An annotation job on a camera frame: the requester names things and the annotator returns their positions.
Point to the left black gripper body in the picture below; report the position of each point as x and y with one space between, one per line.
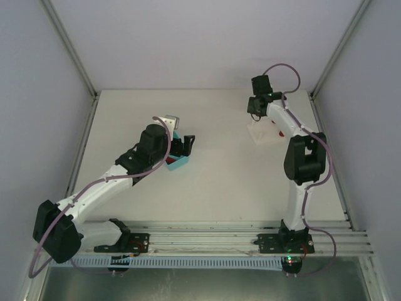
180 147

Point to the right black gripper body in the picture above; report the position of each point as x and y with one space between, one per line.
254 106

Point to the teal plastic bin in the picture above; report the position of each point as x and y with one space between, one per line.
179 160

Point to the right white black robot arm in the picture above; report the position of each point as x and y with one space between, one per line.
304 162

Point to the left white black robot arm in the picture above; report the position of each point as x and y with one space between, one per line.
60 227

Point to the white peg stand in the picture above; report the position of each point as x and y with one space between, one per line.
264 132

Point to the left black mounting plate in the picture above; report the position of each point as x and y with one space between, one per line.
136 243

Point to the black mounting plate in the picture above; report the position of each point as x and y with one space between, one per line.
136 243
269 243

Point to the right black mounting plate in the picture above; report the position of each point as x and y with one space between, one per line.
269 243

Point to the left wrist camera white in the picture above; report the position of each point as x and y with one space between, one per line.
172 122

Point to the right aluminium table edge rail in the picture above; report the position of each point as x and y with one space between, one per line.
339 187

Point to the aluminium table edge rail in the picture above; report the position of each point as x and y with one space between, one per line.
81 148
339 187

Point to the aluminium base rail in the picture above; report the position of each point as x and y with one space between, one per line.
233 238

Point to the left aluminium table edge rail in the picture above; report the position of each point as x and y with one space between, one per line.
81 148

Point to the white slotted cable duct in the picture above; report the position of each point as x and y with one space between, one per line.
191 262

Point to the right aluminium frame post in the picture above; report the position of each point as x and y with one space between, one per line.
345 37

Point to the aluminium frame post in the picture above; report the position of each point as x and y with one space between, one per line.
63 35
345 37

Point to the left aluminium frame post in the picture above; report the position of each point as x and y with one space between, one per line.
63 35

